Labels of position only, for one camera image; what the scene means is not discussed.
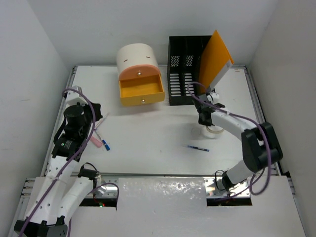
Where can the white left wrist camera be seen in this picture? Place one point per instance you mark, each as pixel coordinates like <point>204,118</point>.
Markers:
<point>73,98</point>

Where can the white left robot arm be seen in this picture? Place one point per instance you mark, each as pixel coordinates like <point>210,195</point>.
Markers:
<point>53,208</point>

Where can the blue gel pen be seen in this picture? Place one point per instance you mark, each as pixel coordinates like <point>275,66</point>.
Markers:
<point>196,148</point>

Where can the pink eraser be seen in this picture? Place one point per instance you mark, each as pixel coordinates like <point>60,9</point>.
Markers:
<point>96,142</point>

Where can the cream round drawer cabinet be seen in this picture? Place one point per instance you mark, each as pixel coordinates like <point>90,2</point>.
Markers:
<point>135,54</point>

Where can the white blue marker pen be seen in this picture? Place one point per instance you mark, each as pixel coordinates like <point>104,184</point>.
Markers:
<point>102,140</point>

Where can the beige masking tape roll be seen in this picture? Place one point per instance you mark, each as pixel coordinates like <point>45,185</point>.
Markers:
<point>213,132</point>

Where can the black mesh file organizer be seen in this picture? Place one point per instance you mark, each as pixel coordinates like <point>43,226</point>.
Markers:
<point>184,53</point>

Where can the pink top drawer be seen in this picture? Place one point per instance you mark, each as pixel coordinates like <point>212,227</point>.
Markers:
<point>143,70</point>

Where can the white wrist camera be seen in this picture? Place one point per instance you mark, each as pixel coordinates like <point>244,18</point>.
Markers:
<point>73,98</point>
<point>213,97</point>

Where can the yellow drawer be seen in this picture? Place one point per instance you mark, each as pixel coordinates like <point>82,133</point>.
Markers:
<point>140,91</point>

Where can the clear red pen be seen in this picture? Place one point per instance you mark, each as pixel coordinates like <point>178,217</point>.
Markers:
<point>101,120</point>

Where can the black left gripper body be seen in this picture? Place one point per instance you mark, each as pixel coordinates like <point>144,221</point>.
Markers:
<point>88,115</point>

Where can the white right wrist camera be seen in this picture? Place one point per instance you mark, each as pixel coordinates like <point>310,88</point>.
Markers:
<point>213,97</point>

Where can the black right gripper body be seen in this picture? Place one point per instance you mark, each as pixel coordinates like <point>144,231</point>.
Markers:
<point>204,122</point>

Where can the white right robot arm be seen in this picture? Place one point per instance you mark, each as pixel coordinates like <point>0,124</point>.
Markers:
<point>260,145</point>

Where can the clear tape roll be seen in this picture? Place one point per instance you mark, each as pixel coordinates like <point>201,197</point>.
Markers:
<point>196,132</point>

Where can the orange notebook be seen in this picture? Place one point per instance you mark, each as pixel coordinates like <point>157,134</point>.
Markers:
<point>216,60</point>

